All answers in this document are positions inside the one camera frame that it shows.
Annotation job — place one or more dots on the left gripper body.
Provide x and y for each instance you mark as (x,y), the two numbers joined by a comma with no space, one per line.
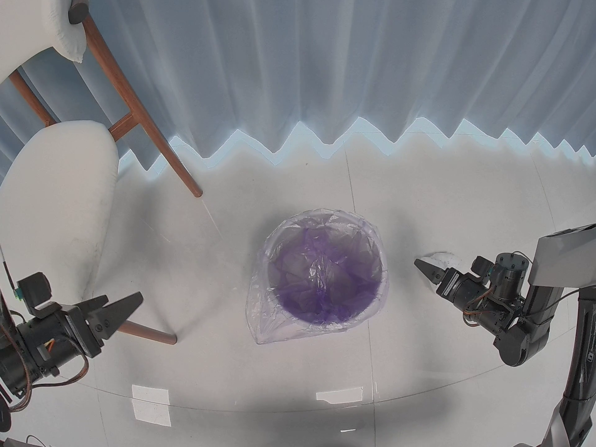
(56,338)

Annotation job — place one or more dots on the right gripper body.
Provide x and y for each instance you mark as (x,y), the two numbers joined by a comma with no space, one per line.
(470,294)

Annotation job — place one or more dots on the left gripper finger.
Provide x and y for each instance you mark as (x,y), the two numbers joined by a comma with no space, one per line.
(111,319)
(95,305)

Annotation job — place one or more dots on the purple plastic bag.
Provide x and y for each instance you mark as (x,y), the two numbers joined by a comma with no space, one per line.
(321,296)

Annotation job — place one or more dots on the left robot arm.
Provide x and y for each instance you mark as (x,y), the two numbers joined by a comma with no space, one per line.
(14,361)

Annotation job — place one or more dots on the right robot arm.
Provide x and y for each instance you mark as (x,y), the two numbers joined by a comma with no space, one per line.
(558,259)

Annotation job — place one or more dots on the white trash bin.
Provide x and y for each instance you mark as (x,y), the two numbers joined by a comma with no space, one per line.
(271,273)

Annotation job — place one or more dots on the crumpled white paper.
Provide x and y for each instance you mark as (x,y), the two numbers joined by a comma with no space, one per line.
(444,256)

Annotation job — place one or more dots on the cream cushioned wooden chair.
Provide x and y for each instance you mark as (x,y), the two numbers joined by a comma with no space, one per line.
(60,193)

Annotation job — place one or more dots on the pale blue curtain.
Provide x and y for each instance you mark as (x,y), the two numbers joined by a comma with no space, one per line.
(326,54)

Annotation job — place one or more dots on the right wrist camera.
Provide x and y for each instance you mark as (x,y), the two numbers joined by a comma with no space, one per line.
(482,268)

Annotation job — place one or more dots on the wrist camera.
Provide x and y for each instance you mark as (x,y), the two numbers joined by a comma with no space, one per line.
(35,289)
(482,268)

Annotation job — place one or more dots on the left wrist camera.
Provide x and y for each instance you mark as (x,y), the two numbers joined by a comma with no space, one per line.
(35,289)

